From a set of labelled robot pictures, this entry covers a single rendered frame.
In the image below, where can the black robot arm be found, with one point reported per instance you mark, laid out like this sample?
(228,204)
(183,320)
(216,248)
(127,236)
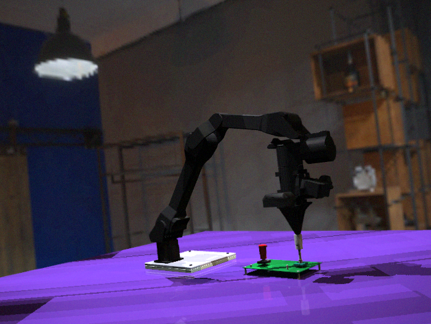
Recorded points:
(200,146)

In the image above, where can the green circuit board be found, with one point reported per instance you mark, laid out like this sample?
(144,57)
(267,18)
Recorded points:
(282,265)

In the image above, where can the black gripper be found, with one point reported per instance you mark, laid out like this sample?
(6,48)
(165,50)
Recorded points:
(292,207)

